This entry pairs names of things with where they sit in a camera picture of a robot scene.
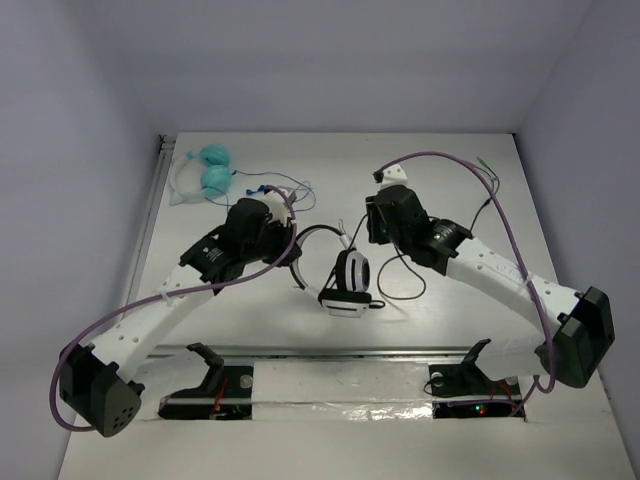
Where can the aluminium rail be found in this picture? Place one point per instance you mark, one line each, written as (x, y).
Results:
(167, 144)
(330, 352)

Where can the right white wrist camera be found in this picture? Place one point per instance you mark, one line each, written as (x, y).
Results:
(390, 176)

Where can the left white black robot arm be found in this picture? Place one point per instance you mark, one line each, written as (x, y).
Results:
(98, 374)

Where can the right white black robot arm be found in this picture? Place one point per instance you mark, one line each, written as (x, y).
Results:
(575, 328)

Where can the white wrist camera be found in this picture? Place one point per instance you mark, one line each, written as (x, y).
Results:
(277, 199)
(390, 176)

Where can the aluminium rail left side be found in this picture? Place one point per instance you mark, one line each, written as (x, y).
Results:
(167, 144)

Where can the white foil-covered block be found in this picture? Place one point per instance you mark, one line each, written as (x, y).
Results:
(340, 391)

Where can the teal white headphones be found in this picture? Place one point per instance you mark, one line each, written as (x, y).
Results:
(214, 180)

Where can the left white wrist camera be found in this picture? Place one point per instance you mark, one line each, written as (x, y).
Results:
(277, 199)

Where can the aluminium rail front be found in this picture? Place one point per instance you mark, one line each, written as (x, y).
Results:
(330, 352)

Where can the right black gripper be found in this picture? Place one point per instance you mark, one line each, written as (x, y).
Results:
(376, 233)

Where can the white black headphones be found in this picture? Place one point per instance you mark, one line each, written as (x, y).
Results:
(346, 293)

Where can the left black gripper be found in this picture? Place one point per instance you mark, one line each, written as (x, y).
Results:
(282, 245)

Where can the blue earphones with cable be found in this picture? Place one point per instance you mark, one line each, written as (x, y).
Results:
(301, 190)

